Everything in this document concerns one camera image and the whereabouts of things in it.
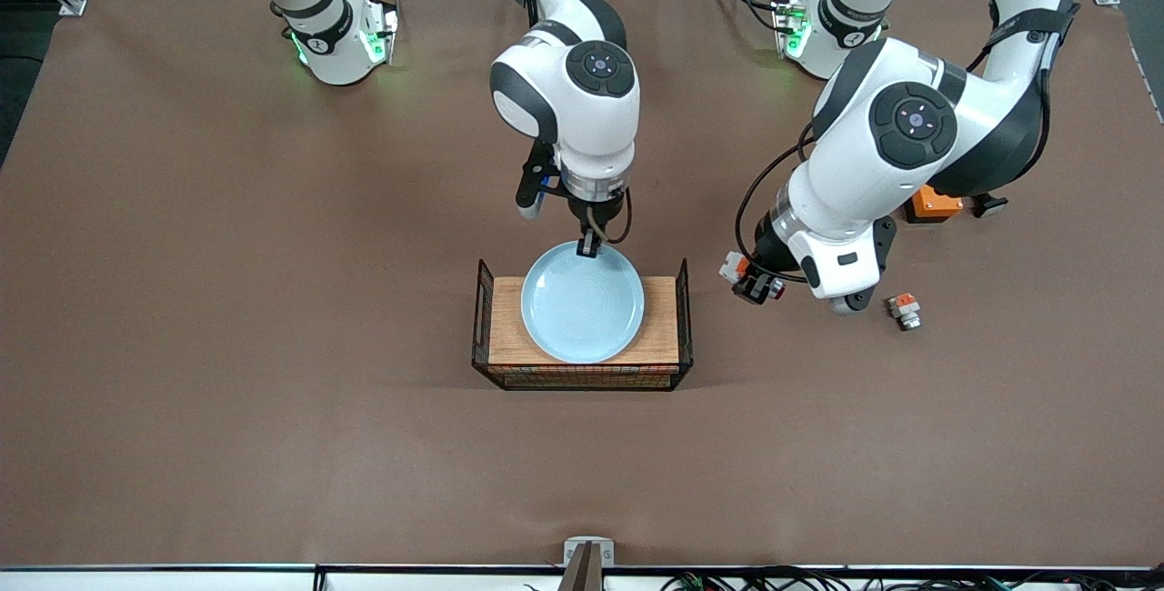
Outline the light blue round plate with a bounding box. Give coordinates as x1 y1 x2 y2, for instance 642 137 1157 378
520 241 646 365

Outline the wooden board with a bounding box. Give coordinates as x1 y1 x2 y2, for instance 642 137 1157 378
488 276 681 366

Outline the brown table cover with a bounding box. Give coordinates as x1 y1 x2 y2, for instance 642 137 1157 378
0 0 1164 569

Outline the black wire mesh basket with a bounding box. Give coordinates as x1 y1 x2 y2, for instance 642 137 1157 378
471 257 695 393

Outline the orange button enclosure box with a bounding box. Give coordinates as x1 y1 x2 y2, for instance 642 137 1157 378
905 184 965 225

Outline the black cable bundle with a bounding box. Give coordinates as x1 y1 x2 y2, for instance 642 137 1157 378
523 566 1164 591

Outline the grey metal bracket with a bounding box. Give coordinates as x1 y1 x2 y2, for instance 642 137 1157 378
563 536 616 567

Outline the brown post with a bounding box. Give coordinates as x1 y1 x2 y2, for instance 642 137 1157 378
557 543 604 591

